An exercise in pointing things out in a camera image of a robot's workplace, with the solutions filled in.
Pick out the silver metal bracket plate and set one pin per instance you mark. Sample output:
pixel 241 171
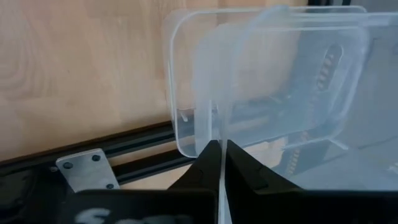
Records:
pixel 85 171

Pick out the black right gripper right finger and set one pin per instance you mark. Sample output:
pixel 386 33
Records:
pixel 280 208

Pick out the clear plastic basket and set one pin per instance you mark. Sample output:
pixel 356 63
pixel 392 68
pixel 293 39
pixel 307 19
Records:
pixel 382 93
pixel 180 93

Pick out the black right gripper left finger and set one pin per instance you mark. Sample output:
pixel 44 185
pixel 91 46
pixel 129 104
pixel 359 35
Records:
pixel 199 205

